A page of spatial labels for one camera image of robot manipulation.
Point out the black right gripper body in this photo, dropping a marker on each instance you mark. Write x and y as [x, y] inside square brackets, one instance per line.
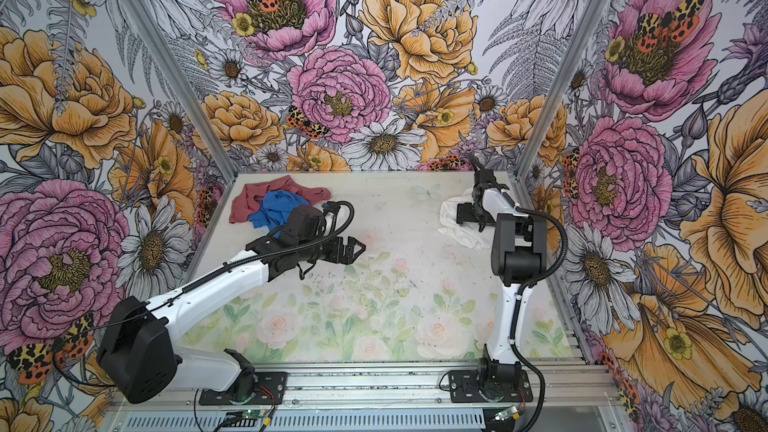
[474, 213]

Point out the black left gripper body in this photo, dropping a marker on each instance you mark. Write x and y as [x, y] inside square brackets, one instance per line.
[330, 251]

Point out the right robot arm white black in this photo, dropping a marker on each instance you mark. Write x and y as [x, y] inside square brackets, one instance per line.
[528, 246]

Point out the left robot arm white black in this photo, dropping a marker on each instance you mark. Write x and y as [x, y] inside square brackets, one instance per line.
[139, 351]

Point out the blue cloth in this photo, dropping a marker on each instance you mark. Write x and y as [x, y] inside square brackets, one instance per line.
[275, 209]

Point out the maroon red cloth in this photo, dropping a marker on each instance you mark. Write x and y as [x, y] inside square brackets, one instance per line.
[250, 199]

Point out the aluminium front rail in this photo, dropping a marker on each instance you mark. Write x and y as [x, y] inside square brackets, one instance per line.
[411, 384]

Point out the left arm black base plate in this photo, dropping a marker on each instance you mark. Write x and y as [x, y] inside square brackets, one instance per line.
[257, 388]

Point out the white vented cable duct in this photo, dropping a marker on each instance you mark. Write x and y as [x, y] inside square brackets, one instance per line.
[313, 420]

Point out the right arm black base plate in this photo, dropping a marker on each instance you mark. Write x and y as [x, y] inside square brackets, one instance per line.
[465, 387]

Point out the right aluminium corner post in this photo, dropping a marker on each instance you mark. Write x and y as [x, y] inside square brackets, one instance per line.
[582, 35]

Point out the aluminium corner post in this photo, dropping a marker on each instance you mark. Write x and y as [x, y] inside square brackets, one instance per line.
[582, 35]
[152, 35]

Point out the left aluminium corner post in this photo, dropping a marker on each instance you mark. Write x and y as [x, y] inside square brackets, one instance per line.
[152, 35]

